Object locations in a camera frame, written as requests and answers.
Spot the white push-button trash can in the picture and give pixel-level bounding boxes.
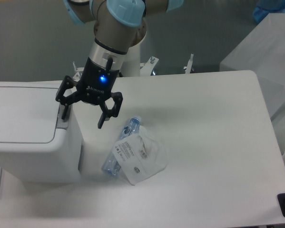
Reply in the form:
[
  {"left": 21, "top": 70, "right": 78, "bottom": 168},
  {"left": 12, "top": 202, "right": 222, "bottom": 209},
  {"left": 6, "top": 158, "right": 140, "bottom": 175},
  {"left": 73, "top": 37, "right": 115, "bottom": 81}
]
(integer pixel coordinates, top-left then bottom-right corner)
[{"left": 0, "top": 82, "right": 83, "bottom": 183}]

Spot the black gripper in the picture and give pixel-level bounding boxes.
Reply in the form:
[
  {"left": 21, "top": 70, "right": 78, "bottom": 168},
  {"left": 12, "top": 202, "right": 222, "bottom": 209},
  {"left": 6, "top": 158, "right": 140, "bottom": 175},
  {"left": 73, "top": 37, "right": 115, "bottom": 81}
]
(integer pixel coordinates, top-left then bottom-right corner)
[{"left": 55, "top": 57, "right": 124, "bottom": 130}]

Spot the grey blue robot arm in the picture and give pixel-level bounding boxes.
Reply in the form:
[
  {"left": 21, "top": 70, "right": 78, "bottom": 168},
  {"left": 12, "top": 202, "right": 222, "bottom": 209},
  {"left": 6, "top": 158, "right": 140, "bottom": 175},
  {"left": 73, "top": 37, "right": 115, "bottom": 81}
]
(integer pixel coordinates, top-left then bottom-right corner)
[{"left": 56, "top": 0, "right": 183, "bottom": 128}]

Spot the metal clamp bolt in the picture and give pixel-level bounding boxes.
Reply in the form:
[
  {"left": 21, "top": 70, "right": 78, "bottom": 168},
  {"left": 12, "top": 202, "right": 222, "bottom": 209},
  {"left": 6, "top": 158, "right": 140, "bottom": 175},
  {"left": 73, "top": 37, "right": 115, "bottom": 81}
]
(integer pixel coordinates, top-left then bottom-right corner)
[{"left": 183, "top": 53, "right": 195, "bottom": 74}]

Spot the white plastic packaging bag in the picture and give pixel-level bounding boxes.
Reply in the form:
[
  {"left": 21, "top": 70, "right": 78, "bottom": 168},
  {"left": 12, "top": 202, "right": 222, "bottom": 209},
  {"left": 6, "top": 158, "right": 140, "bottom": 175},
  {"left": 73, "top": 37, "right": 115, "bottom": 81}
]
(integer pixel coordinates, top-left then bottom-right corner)
[{"left": 114, "top": 126, "right": 169, "bottom": 185}]

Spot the white pedestal base bracket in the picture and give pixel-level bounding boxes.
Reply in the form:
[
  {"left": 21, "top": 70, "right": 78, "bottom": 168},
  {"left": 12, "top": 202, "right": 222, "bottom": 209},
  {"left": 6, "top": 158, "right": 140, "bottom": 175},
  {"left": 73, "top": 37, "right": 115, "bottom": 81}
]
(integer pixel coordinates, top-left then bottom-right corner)
[{"left": 72, "top": 56, "right": 159, "bottom": 81}]

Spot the blue plastic cover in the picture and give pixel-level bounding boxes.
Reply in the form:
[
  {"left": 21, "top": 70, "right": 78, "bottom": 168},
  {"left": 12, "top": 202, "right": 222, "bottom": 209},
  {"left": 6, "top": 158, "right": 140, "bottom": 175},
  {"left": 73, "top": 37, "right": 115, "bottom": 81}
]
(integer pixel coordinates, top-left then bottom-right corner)
[{"left": 253, "top": 0, "right": 285, "bottom": 24}]

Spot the white covered side table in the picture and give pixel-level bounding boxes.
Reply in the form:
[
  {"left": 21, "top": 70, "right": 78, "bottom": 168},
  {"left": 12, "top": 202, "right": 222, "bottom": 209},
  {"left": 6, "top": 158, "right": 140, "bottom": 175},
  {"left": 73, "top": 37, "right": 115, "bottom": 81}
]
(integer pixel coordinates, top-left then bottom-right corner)
[{"left": 219, "top": 13, "right": 285, "bottom": 164}]

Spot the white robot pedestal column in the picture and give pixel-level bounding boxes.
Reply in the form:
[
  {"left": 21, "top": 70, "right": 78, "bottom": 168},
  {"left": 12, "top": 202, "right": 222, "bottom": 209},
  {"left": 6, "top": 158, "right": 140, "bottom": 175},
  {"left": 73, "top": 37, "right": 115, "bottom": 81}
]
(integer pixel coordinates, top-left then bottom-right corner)
[{"left": 119, "top": 19, "right": 147, "bottom": 77}]

